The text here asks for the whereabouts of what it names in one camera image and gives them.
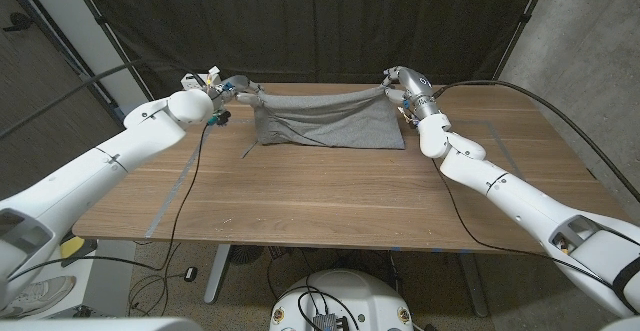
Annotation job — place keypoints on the grey electronics box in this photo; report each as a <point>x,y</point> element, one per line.
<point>327,322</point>

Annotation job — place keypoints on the dark metal door rail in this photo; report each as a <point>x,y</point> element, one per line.
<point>60,36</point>

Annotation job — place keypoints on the white grey sneaker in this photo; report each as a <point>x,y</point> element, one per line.
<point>40,293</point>

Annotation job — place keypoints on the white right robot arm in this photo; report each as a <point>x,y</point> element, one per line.
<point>500,186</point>

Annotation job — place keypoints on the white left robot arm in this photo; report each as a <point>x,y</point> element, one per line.
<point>100,166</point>

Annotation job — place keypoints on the white robot torso dome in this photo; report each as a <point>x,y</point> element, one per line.
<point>360,296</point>

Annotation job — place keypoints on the black round fan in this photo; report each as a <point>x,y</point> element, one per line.
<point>246,254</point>

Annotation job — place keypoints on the black backdrop curtain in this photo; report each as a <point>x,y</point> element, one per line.
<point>310,21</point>

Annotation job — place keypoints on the black power adapter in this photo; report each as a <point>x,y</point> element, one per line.
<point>190,274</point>

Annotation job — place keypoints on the black backdrop stand pole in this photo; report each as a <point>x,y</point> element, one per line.
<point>107,31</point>
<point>522,18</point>

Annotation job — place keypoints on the white table leg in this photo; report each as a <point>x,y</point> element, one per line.
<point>217,276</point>

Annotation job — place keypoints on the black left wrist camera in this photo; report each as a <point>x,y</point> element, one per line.
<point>221,117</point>

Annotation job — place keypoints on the grey fabric shorts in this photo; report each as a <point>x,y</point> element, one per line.
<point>340,121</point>

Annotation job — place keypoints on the yellow and black tool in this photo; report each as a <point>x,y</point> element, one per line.
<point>72,246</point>

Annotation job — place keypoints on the white power strip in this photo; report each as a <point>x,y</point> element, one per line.
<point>190,82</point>

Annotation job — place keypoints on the grey table leg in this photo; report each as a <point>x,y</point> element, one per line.
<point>475,291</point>

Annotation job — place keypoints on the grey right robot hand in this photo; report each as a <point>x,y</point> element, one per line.
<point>415,88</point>

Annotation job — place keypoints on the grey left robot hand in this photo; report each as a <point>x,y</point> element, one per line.
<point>242,87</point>

